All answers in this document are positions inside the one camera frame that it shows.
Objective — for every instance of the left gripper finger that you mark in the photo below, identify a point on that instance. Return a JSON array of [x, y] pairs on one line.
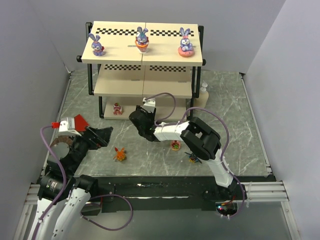
[[104, 135], [92, 137]]

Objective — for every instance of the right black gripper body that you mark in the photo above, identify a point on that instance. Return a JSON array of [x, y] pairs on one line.
[[139, 119]]

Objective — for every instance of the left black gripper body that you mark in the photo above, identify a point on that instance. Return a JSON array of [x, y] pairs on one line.
[[92, 136]]

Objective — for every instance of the strawberry cake slice toy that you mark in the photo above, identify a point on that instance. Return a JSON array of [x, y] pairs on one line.
[[117, 109]]

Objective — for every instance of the purple bunny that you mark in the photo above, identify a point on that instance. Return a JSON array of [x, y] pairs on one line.
[[186, 48], [97, 48], [142, 40]]

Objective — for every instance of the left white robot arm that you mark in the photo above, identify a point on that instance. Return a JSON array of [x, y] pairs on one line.
[[60, 195]]

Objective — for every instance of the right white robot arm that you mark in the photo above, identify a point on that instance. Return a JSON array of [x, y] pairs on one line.
[[202, 140]]

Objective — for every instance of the beige three-tier shelf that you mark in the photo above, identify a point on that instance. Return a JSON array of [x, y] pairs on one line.
[[125, 76]]

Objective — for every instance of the green and brown plush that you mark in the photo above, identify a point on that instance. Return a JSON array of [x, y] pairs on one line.
[[62, 139]]

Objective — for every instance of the red cardboard box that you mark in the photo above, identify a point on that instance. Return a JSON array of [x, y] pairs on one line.
[[80, 123]]

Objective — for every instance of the orange fox toy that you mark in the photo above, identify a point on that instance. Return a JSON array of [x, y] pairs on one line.
[[120, 154]]

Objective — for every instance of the pink strawberry tart toy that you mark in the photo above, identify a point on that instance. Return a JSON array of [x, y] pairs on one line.
[[175, 145]]

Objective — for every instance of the cream pump bottle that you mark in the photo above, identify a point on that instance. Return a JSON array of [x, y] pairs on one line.
[[201, 101]]

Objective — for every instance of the black dragon toy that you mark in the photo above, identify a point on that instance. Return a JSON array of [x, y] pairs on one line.
[[193, 158]]

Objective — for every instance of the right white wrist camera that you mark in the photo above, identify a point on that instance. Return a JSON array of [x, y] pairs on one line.
[[149, 105]]

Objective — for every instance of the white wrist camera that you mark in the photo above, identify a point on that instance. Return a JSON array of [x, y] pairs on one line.
[[67, 126], [149, 105]]

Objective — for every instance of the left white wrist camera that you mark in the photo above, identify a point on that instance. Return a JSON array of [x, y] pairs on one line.
[[67, 126]]

